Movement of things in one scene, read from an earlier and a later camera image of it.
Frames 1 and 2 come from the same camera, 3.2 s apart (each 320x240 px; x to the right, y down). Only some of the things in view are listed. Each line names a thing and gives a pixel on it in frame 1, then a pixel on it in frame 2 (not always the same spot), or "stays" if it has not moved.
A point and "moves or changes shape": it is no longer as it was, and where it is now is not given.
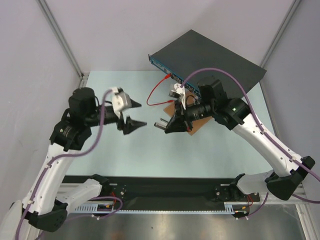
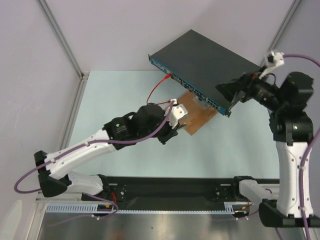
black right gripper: (180, 116) -> (240, 92)
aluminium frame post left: (83, 77) stays
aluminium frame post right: (263, 64) stays
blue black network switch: (191, 51) stays
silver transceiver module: (162, 124) moves or changes shape
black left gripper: (131, 124) -> (170, 133)
